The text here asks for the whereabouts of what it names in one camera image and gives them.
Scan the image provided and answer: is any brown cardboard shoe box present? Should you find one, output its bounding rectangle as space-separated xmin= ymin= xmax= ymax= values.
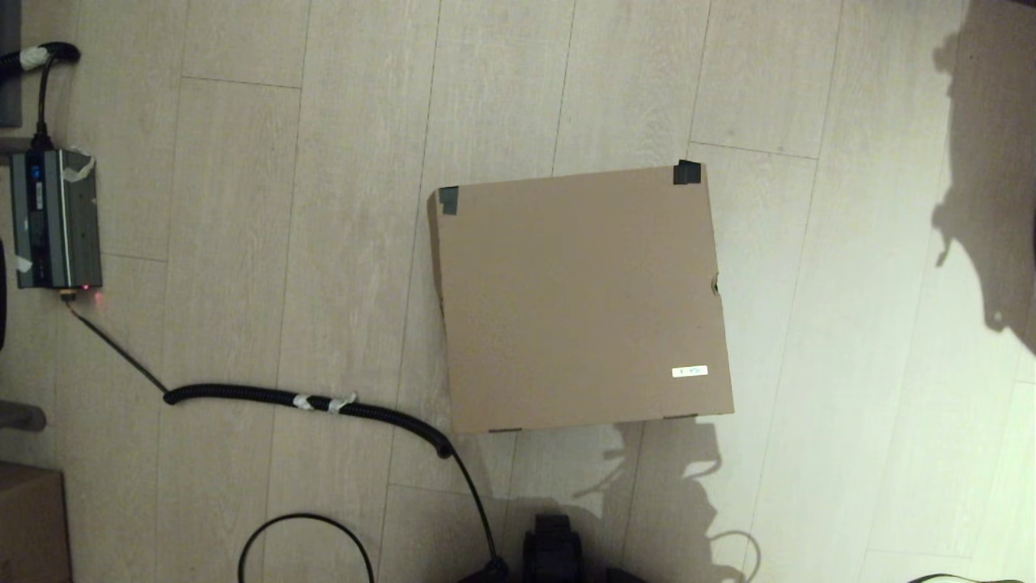
xmin=427 ymin=160 xmax=736 ymax=435

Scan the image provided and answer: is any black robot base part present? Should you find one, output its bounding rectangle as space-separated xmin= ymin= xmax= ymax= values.
xmin=522 ymin=513 xmax=584 ymax=583

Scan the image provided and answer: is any grey power supply unit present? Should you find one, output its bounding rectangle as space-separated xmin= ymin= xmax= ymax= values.
xmin=10 ymin=147 xmax=104 ymax=291

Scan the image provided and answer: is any grey furniture foot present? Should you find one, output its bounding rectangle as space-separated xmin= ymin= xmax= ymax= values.
xmin=0 ymin=400 xmax=47 ymax=432

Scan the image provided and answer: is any plain brown cardboard carton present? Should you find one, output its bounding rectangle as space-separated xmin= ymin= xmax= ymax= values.
xmin=0 ymin=463 xmax=72 ymax=583

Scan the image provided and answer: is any dark grey panel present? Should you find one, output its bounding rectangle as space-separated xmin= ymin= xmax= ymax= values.
xmin=0 ymin=0 xmax=23 ymax=128

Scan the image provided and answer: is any black corrugated taped cable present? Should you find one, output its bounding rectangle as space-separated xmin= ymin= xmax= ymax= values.
xmin=63 ymin=291 xmax=509 ymax=582

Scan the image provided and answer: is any thin black cable loop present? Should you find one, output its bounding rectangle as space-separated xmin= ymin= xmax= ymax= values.
xmin=238 ymin=513 xmax=376 ymax=583

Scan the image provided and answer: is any black taped power cord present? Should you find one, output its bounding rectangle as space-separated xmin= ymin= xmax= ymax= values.
xmin=0 ymin=42 xmax=82 ymax=155

